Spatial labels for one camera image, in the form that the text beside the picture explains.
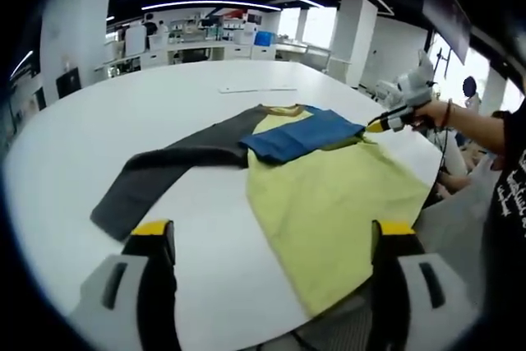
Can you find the white counter row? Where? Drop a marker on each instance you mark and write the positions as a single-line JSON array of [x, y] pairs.
[[205, 51]]

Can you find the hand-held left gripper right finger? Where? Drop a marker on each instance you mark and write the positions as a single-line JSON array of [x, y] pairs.
[[390, 277]]

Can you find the shorter ceiling light strip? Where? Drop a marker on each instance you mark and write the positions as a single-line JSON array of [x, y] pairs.
[[209, 3]]

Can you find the person's dark printed shirt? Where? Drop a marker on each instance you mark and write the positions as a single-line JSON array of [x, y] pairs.
[[509, 203]]

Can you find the black screen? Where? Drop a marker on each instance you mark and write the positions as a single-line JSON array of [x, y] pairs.
[[68, 81]]

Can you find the person's right hand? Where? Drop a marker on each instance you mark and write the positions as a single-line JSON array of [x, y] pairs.
[[431, 116]]

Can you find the blue storage bin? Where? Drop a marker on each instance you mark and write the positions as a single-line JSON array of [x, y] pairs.
[[264, 38]]

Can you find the yellow-green blue grey garment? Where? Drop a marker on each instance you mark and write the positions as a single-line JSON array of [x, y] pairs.
[[328, 203]]

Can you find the white square pillar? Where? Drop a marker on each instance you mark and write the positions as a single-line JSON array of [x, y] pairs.
[[353, 38], [76, 26]]

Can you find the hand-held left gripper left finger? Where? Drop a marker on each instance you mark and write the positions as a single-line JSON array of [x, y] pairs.
[[160, 269]]

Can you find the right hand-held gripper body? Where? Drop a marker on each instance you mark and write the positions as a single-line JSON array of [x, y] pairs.
[[415, 88]]

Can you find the thin white strip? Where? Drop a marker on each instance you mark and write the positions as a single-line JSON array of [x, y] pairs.
[[259, 89]]

